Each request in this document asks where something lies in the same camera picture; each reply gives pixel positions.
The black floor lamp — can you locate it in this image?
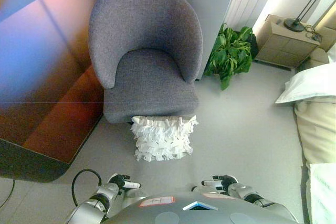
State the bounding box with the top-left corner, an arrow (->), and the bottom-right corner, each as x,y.
283,0 -> 336,33

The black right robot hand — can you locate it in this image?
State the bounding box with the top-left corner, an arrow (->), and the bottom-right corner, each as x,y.
201,174 -> 239,196

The thick black left wrist cable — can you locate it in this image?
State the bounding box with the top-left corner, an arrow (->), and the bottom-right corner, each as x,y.
71,168 -> 103,208

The white fringed throw pillow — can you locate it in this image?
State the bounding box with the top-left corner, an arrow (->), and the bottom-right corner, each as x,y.
130,114 -> 200,162

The cream bed pillow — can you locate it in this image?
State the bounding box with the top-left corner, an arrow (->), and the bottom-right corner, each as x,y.
308,47 -> 331,65

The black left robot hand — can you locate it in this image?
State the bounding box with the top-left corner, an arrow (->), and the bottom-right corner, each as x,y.
107,173 -> 142,196

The white bed pillow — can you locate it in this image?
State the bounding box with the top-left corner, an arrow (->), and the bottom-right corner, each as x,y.
275,62 -> 336,105

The grey robot torso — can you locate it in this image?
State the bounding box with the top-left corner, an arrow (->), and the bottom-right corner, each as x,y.
104,191 -> 300,224

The grey fabric armchair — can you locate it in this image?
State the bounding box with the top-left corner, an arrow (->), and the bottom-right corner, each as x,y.
88,0 -> 204,124

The green leafy potted plant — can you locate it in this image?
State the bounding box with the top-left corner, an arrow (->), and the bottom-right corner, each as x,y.
203,23 -> 257,91

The tangled dark cable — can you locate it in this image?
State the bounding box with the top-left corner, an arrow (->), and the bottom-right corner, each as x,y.
303,24 -> 324,41

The beige wooden nightstand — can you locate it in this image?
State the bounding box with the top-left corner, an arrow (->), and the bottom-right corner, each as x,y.
254,14 -> 321,69

